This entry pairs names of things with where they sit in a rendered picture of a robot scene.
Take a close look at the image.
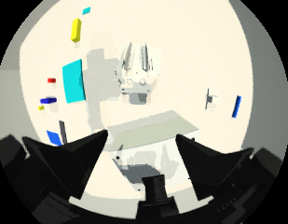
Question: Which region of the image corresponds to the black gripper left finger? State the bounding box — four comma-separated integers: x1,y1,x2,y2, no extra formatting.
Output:
21,130,109,201

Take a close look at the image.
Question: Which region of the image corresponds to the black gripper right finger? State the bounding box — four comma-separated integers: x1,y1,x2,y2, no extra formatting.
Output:
174,133,254,201

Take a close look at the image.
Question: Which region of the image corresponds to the yellow rectangular bar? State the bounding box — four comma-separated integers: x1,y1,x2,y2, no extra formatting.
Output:
70,19,83,43

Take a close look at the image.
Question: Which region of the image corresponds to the dark grey flat bar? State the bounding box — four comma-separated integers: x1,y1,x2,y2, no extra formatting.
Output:
59,119,68,143

